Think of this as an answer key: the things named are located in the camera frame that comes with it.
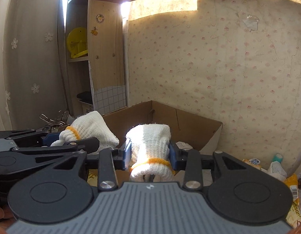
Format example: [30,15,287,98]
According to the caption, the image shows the white knit glove ball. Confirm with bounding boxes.
[126,124,174,182]

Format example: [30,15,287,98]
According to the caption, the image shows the yellow snack packet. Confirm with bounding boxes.
[284,174,301,228]

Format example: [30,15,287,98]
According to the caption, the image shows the yellow plastic object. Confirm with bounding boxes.
[66,27,88,59]

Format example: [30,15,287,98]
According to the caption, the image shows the metal binder clips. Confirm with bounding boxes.
[39,110,69,133]

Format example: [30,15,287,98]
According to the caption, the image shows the cardboard shoe box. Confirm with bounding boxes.
[104,101,223,181]

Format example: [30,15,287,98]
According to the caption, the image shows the floral curtain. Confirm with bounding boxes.
[0,0,68,130]

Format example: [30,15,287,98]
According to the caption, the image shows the wooden shelf unit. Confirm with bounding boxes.
[65,0,126,116]

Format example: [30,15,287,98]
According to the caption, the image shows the teal stamp bottle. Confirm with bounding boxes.
[272,153,283,163]

